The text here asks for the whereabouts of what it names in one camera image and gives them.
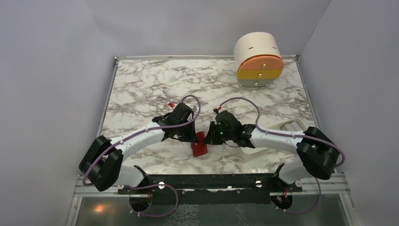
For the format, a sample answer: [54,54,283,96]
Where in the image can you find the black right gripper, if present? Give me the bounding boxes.
[203,121,234,145]

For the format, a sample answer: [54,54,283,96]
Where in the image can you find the red card holder wallet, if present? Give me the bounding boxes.
[191,131,208,157]

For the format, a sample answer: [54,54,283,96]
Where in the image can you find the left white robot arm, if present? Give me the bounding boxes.
[79,103,199,194]

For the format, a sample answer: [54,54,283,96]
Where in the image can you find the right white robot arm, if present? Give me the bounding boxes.
[203,111,340,192]

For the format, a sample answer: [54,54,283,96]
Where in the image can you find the credit cards in tray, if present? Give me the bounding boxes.
[281,121,302,131]

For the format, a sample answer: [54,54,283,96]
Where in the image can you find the white plastic tray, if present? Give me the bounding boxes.
[242,118,308,155]

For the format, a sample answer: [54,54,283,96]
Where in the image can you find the round pastel drawer organizer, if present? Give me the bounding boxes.
[233,32,284,88]

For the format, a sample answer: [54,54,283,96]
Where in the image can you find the black mounting rail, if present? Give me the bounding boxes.
[118,173,284,205]

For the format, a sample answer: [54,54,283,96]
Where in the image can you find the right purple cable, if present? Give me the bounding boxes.
[214,97,346,215]

